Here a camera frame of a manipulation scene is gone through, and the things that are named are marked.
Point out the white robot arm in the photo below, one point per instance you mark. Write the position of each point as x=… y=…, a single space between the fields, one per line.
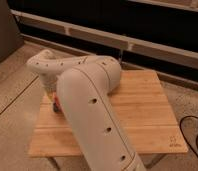
x=82 y=85

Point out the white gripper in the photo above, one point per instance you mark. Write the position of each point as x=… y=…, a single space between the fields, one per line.
x=49 y=84

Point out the red orange pepper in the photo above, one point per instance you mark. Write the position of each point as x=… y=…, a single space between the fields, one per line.
x=56 y=107

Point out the grey cabinet panel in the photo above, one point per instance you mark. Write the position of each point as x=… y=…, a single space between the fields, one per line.
x=10 y=36

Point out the wooden table board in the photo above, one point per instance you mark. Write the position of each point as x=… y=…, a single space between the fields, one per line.
x=143 y=110

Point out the white rail frame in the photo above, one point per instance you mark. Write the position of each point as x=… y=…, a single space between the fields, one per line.
x=146 y=48

